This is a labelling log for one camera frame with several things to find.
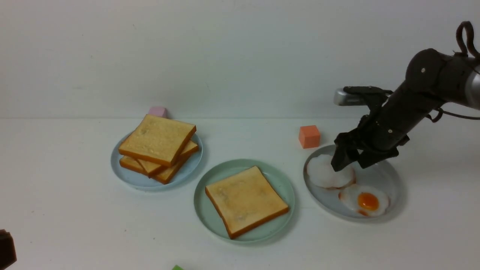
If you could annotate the pink cube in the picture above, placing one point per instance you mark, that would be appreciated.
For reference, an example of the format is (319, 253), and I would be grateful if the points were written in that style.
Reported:
(159, 111)

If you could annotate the light blue bread plate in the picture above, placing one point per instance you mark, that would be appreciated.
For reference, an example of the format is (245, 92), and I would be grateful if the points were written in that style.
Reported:
(143, 183)

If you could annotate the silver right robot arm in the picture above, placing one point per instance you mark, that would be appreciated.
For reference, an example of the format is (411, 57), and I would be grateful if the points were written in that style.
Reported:
(432, 80)

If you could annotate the toast slice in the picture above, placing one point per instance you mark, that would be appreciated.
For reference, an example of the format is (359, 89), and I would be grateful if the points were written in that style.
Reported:
(152, 169)
(158, 140)
(164, 177)
(245, 201)

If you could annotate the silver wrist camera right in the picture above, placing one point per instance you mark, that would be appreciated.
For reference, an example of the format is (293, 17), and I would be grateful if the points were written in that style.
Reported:
(372, 97)

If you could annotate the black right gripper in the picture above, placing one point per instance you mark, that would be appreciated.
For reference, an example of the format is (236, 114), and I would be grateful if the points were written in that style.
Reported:
(381, 131)

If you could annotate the orange cube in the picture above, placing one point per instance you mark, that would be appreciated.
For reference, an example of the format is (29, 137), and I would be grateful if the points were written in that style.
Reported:
(309, 137)

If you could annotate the green center plate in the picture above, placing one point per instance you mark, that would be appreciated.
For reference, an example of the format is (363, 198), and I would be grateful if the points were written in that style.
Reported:
(268, 232)

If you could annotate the grey egg plate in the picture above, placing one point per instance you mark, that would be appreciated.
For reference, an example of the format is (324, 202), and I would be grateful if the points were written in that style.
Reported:
(382, 176)

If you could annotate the dark object bottom left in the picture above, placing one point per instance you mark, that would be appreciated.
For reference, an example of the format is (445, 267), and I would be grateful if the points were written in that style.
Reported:
(8, 254)

